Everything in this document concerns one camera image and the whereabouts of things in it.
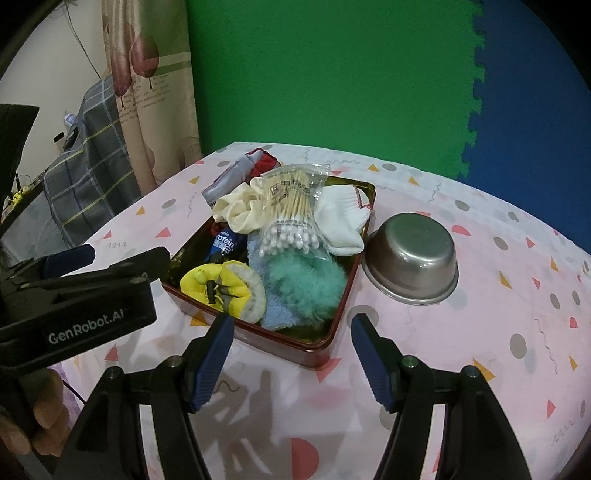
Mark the bag of cotton swabs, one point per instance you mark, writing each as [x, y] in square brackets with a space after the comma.
[291, 207]

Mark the small black device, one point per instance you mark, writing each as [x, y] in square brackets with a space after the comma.
[60, 137]

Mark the grey bed sheet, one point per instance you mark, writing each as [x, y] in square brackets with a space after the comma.
[27, 230]

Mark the cream scrunchie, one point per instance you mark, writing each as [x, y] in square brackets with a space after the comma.
[238, 207]

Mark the grey plaid blanket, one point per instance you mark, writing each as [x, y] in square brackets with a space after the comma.
[92, 184]

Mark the teal fluffy scrunchie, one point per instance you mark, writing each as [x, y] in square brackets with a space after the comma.
[300, 286]

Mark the stainless steel bowl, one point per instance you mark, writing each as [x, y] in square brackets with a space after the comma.
[411, 254]

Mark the pink patterned tablecloth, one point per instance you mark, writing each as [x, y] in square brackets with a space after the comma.
[485, 207]

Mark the blue foam mat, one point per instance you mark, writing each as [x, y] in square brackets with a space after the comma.
[531, 115]

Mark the white sock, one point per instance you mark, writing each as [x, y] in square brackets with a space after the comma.
[341, 217]

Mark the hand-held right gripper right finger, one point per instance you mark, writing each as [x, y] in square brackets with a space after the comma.
[374, 364]

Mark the green foam mat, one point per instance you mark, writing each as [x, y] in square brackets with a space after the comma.
[323, 78]

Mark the blue snack packet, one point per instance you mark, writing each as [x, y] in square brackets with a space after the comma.
[226, 244]

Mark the black panel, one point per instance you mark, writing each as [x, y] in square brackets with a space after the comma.
[16, 138]

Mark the beige printed curtain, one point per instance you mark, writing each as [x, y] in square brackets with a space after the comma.
[157, 115]

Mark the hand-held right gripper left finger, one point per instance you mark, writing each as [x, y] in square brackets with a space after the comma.
[210, 364]

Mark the grey and red bib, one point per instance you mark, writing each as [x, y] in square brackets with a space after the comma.
[226, 180]

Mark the light blue fluffy cloth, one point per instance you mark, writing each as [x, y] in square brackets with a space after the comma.
[277, 318]

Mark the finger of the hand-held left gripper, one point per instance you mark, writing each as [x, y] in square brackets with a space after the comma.
[134, 261]
[69, 258]

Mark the person's left hand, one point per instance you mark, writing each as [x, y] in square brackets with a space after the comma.
[46, 401]

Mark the gold metal tin tray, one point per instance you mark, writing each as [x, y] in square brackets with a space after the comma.
[323, 344]

